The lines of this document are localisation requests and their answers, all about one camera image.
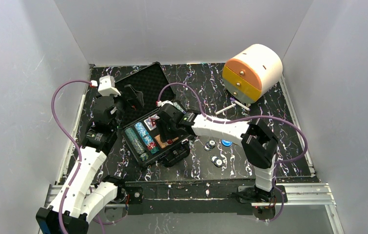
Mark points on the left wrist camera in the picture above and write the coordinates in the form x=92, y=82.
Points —
x=106, y=86

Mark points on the white purple marker pen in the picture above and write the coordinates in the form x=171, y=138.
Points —
x=239, y=104

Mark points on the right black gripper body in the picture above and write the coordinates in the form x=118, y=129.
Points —
x=169, y=139

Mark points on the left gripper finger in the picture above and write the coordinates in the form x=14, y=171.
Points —
x=133, y=96
x=129, y=103

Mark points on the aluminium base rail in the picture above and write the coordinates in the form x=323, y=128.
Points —
x=219, y=191

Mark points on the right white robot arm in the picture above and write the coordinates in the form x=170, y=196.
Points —
x=255, y=137

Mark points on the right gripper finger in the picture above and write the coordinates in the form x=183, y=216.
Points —
x=149, y=123
x=164, y=130

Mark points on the black poker set case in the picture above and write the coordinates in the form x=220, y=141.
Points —
x=150, y=80

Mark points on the upper loose poker chips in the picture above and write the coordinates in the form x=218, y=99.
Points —
x=209, y=145

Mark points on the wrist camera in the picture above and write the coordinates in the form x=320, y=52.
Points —
x=106, y=86
x=160, y=103

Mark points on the round pastel drawer box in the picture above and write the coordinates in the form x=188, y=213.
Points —
x=252, y=72

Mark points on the loose poker chips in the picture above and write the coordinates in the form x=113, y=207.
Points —
x=217, y=161
x=209, y=145

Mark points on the blue dealer button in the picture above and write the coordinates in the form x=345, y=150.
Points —
x=226, y=143

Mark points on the red triangle card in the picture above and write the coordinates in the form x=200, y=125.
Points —
x=152, y=120

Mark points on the lower loose poker chips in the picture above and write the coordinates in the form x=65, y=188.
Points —
x=217, y=161

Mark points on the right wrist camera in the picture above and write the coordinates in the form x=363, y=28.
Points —
x=160, y=103

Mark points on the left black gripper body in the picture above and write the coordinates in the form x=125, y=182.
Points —
x=123, y=98

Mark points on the blue playing card deck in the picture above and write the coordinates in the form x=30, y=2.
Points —
x=150, y=129

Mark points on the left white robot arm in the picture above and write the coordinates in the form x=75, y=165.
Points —
x=78, y=203

